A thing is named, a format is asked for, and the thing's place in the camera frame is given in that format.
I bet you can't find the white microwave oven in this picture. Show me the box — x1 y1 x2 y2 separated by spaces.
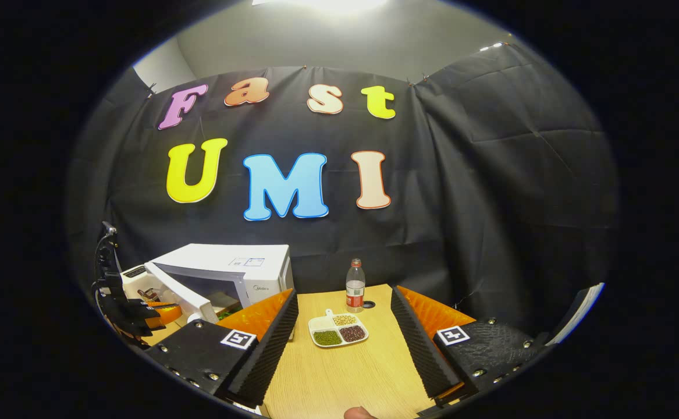
144 243 294 324

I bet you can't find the long ceiling light panel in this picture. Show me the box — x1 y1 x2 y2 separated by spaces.
252 0 392 15

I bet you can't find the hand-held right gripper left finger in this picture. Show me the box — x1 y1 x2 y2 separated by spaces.
144 288 299 408

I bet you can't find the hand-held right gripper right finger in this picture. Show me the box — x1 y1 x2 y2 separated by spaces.
390 285 549 408

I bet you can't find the dark panel with white edge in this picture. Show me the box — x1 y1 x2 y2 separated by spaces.
549 283 606 347

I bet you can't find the white divided dish of beans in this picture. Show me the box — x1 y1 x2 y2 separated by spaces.
308 309 369 349

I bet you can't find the clear bottle with red label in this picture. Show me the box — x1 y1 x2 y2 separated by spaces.
346 258 367 314

